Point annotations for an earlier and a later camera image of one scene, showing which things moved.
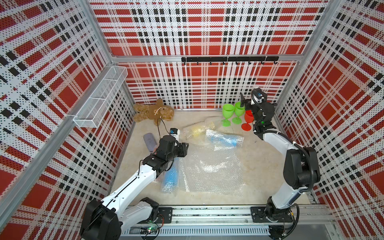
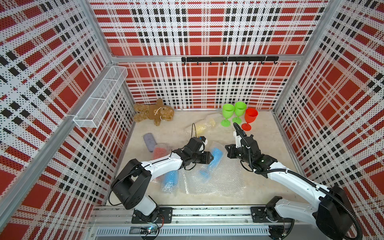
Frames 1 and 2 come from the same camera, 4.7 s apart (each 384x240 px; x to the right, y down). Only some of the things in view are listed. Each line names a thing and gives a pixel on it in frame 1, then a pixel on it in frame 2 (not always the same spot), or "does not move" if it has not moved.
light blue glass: [221, 140] to [205, 174]
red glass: [249, 118] does not move
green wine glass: [228, 111] does not move
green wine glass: [239, 111] does not move
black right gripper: [243, 101] to [231, 152]
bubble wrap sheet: [207, 171] does not move
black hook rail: [231, 59] does not move
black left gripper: [183, 150] to [206, 157]
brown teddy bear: [157, 112] does not move
